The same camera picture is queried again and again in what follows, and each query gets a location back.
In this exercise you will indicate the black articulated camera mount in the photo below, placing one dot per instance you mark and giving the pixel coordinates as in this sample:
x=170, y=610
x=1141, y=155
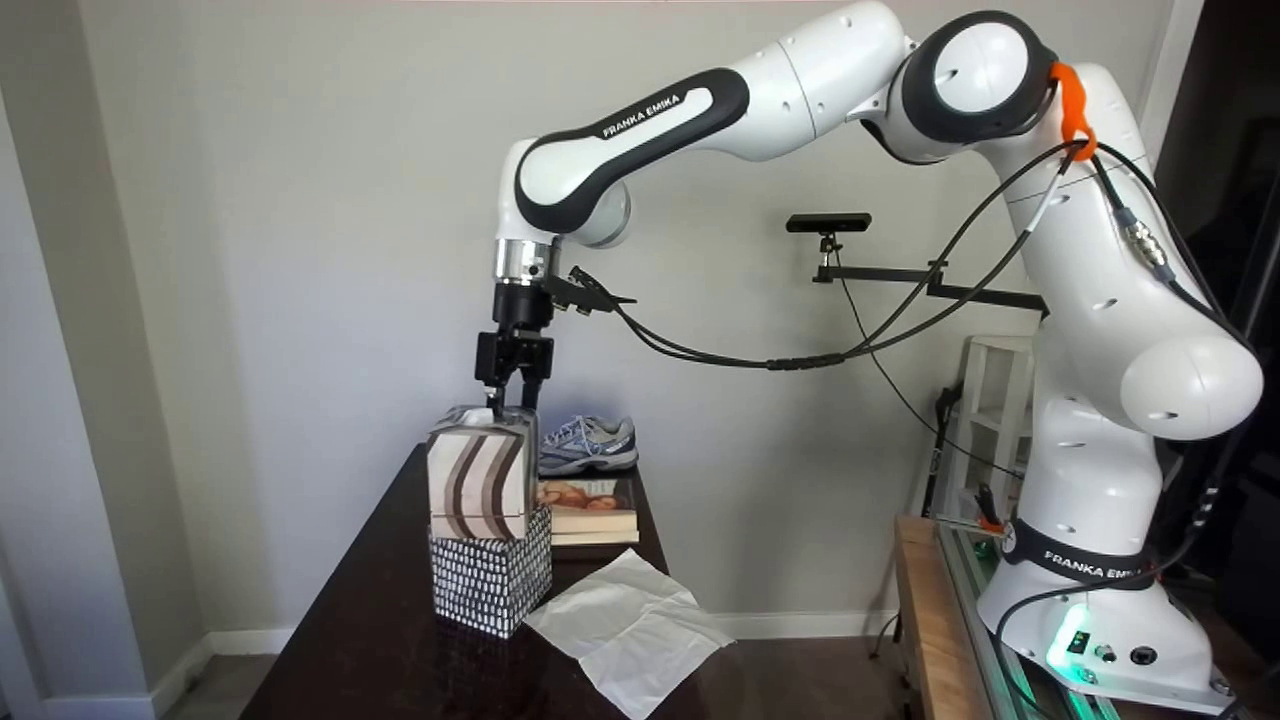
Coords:
x=921, y=282

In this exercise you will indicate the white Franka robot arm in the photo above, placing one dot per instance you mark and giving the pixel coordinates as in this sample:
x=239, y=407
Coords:
x=1144, y=387

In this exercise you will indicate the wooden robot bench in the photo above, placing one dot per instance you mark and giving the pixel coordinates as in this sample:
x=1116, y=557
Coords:
x=924, y=626

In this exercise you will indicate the black stereo camera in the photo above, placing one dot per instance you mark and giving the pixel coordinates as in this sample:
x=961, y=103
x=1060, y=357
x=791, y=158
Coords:
x=824, y=222

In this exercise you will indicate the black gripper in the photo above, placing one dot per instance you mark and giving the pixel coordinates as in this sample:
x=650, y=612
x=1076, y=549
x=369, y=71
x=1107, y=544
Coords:
x=516, y=335

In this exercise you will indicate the dark brown wooden table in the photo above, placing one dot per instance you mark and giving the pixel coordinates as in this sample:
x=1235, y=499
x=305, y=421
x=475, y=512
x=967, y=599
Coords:
x=373, y=626

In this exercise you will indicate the dotted blue white tissue box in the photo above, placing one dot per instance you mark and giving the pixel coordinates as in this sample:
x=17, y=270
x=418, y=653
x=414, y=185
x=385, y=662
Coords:
x=492, y=582

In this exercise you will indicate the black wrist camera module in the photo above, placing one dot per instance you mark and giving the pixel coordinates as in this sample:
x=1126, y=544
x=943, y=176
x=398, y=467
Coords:
x=583, y=295

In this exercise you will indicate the white shelf unit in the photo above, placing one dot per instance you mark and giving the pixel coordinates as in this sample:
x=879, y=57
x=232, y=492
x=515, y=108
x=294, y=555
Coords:
x=992, y=415

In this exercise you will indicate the wavy striped tissue box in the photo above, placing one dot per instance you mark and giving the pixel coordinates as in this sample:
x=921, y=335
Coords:
x=480, y=482

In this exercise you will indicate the white paper sheet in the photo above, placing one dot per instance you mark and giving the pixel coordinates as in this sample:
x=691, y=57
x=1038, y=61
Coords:
x=624, y=626

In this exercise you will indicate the paperback book with portrait cover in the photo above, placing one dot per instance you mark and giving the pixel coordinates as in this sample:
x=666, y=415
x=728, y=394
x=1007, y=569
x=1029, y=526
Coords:
x=585, y=499

